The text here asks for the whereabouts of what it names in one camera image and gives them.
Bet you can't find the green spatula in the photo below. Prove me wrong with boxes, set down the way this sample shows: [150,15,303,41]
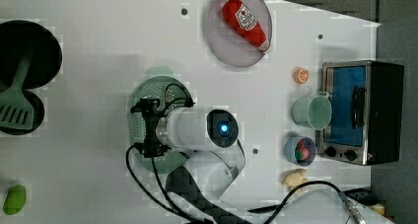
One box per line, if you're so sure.
[0,58,35,130]

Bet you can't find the red strawberry toy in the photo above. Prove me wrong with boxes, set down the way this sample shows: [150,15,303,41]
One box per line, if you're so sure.
[295,139,311,161]

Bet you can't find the red ketchup bottle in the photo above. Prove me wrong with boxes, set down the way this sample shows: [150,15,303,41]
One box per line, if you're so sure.
[221,0,270,52]

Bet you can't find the green toy vegetable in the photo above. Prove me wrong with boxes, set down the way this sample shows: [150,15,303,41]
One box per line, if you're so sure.
[3,185,27,215]

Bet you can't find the orange slice toy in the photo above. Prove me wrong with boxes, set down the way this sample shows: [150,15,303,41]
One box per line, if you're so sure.
[293,68,310,84]

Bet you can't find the black round holder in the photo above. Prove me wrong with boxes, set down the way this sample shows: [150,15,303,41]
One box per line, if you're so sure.
[0,89,45,136]

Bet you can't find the pink round plate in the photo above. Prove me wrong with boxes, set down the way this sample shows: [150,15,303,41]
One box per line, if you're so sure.
[205,0,273,67]

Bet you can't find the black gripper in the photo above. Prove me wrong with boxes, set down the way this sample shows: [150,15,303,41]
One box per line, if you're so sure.
[130,98,169,158]

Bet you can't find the black utensil holder cup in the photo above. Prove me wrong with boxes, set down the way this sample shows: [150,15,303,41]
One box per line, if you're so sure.
[0,20,62,90]

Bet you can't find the blue bowl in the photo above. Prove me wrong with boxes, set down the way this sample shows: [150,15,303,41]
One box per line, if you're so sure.
[285,136,316,167]

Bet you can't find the green cup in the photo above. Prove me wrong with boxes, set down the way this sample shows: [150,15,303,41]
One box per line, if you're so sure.
[292,93,332,130]

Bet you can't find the green plastic strainer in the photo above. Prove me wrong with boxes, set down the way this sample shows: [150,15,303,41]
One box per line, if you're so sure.
[128,66,194,175]

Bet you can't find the beige plush toy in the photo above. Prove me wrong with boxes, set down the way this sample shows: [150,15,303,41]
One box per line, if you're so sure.
[280,169,309,191]

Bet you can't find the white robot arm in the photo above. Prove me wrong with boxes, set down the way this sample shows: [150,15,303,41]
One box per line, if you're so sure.
[130,98,245,197]

